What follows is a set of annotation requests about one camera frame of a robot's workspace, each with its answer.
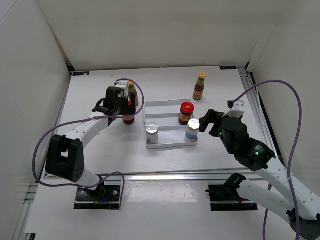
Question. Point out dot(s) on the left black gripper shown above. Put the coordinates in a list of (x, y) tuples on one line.
[(131, 109)]

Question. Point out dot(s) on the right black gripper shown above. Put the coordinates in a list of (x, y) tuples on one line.
[(212, 117)]

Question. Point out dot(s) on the red-lid sauce jar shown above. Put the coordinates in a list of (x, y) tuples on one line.
[(186, 111), (128, 119)]

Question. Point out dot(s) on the white silver-cap shaker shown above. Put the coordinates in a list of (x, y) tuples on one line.
[(152, 133), (191, 134)]

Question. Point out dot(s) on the tall sauce bottle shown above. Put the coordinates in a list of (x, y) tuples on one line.
[(132, 94), (199, 87)]

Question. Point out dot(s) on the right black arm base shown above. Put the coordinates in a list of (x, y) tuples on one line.
[(225, 198)]

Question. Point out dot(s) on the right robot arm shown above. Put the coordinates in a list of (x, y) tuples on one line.
[(294, 202)]

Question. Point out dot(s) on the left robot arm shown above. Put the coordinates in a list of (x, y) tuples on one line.
[(65, 158)]

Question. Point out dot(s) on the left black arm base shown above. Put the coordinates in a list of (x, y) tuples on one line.
[(105, 197)]

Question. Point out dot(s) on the white divided organizer tray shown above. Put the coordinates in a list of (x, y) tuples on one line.
[(171, 134)]

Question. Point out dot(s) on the right black corner label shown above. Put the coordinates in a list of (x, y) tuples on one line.
[(228, 67)]

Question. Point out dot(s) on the black corner label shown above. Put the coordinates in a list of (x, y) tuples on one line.
[(228, 67), (81, 73)]

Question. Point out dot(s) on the left black corner label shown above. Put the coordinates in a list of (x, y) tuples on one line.
[(81, 73)]

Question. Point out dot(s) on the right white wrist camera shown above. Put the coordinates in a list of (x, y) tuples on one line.
[(236, 109)]

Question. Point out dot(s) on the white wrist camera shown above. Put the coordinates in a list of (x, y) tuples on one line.
[(236, 109), (124, 85)]

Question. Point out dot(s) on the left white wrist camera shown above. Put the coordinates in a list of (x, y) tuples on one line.
[(124, 85)]

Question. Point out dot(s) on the aluminium frame rail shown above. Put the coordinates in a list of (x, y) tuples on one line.
[(162, 173)]

